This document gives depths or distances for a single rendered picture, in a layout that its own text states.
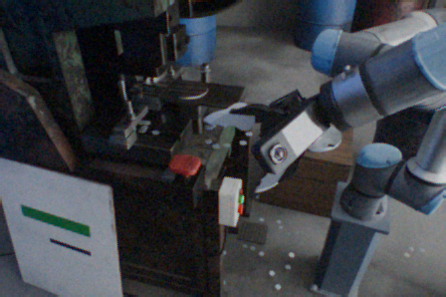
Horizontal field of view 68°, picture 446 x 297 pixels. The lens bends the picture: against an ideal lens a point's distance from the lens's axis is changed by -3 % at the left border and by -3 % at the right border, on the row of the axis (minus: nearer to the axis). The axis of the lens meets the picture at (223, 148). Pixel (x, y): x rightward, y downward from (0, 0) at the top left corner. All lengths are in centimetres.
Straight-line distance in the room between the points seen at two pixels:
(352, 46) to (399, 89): 16
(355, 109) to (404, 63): 7
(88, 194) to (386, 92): 92
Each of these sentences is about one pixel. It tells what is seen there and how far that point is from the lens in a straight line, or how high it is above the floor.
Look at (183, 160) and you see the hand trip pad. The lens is 83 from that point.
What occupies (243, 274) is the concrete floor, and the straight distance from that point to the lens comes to 152.
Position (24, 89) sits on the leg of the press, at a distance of 111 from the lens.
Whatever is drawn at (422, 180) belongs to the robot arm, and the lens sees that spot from 103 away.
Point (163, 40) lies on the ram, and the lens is 100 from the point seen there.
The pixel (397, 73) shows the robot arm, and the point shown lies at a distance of 43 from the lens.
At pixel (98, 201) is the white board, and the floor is 52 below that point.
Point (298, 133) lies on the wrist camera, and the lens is 44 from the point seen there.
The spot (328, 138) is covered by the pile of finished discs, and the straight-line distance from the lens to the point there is 168.
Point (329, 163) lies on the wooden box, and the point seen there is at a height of 33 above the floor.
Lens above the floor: 127
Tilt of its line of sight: 36 degrees down
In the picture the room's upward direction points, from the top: straight up
